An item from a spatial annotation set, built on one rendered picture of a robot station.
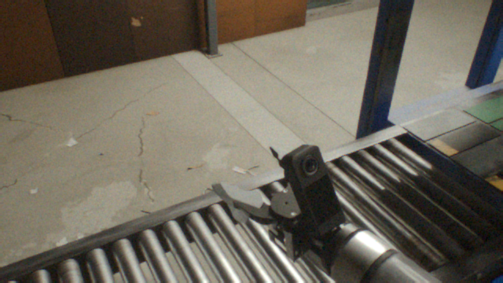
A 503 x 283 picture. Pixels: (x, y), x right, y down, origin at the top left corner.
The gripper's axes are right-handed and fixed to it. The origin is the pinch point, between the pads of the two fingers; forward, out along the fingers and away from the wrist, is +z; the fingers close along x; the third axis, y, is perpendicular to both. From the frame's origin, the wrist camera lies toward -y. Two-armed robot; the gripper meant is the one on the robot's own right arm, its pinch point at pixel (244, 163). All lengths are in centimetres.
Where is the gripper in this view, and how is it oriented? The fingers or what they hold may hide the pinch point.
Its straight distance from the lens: 66.3
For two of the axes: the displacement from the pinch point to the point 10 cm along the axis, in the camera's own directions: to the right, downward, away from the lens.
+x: 7.7, -4.8, 4.3
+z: -6.3, -4.5, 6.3
